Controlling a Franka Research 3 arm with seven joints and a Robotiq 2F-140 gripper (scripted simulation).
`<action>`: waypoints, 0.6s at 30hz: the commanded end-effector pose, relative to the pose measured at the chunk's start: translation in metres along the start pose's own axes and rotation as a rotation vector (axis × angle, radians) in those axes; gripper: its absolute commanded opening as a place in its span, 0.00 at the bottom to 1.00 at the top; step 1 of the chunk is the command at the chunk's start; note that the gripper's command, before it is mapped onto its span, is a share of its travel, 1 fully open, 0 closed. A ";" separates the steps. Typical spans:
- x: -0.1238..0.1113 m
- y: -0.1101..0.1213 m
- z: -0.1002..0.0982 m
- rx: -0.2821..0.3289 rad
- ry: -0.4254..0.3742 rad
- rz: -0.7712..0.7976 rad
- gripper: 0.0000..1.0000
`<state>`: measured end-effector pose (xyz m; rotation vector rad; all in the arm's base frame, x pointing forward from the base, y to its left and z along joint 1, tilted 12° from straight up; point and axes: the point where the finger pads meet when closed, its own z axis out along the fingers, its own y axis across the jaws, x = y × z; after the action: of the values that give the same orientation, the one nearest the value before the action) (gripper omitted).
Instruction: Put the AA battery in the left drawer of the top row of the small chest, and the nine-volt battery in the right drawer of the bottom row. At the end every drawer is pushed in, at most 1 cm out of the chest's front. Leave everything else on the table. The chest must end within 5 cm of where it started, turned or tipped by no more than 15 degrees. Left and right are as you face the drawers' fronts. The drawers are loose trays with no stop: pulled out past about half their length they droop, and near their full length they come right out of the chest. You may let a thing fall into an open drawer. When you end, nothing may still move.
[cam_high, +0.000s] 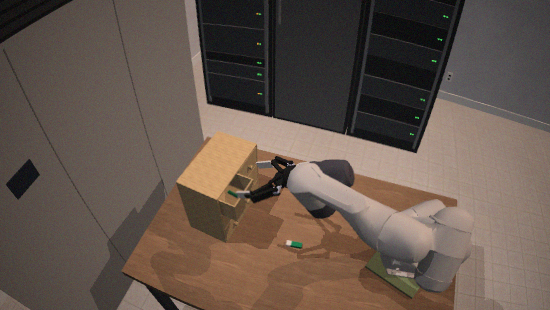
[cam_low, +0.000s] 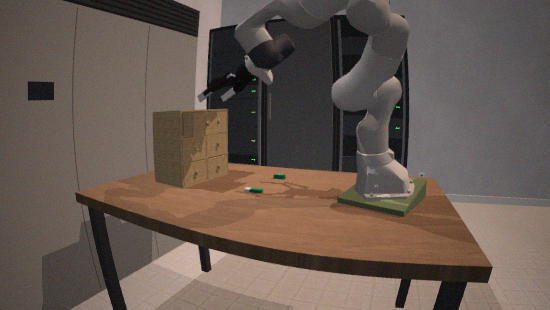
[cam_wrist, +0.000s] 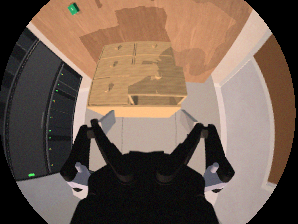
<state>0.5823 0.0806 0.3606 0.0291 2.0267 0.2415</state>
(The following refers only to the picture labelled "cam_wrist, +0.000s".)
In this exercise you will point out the light wooden drawer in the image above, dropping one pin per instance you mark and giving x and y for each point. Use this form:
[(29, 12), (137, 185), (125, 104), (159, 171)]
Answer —
[(154, 60), (124, 49), (115, 94), (118, 67), (151, 84), (162, 49)]

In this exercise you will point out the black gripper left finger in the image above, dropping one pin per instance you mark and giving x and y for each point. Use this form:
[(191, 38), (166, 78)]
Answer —
[(75, 169)]

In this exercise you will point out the small wooden chest of drawers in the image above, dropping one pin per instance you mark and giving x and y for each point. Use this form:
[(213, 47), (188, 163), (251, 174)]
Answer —
[(133, 110)]

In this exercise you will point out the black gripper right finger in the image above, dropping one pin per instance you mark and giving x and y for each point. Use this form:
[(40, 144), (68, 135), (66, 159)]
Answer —
[(218, 169)]

